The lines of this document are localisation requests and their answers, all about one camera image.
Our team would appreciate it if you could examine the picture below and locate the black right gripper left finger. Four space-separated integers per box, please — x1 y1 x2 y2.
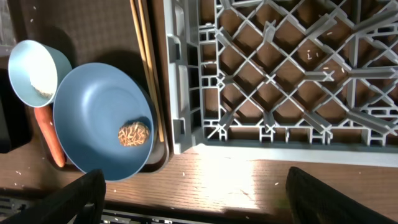
2 169 106 224

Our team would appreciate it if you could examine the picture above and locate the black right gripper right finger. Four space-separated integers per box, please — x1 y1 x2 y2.
285 167 395 224

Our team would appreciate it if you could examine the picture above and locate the blue plate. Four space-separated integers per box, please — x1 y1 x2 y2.
53 63 157 181

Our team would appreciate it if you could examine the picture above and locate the light blue rice bowl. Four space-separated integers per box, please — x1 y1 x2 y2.
8 40 72 108

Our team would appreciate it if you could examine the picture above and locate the black waste tray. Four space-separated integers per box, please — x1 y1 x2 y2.
1 69 32 154

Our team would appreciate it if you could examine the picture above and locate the grey dishwasher rack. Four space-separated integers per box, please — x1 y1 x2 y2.
164 0 397 167

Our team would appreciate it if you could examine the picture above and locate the brown walnut cookie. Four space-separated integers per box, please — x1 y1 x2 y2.
118 121 150 146

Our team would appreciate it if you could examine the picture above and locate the orange carrot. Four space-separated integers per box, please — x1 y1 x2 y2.
34 105 65 167

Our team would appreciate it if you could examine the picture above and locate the brown serving tray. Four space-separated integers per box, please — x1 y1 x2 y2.
9 1 169 174

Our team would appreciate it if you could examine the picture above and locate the clear plastic bin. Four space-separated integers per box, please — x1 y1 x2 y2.
0 0 16 57

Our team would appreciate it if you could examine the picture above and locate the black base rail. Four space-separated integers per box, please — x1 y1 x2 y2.
0 195 212 224

